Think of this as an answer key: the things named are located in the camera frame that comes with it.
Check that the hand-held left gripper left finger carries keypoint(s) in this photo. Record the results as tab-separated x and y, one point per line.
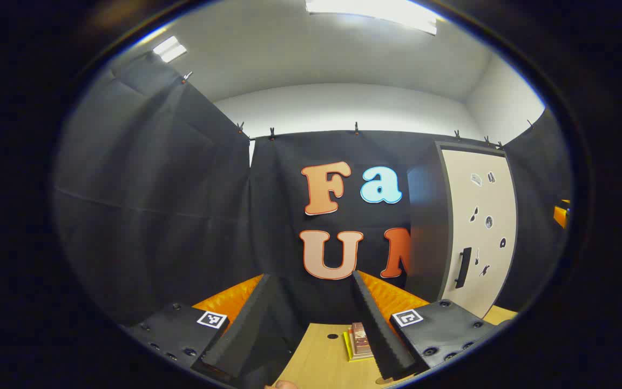
238	324

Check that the ceiling light panel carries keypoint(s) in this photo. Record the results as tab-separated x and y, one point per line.
376	11
169	49

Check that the row of black cloth clips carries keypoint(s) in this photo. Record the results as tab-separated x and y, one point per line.
356	129

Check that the black backdrop cloth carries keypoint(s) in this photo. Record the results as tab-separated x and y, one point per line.
181	216

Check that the beige cabinet door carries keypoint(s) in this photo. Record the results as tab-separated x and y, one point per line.
486	259

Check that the dark grey cabinet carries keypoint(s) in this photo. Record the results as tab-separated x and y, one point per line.
427	232

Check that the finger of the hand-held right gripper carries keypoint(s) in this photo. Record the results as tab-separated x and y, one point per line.
561	216

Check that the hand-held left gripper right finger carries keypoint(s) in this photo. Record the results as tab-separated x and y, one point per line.
381	335

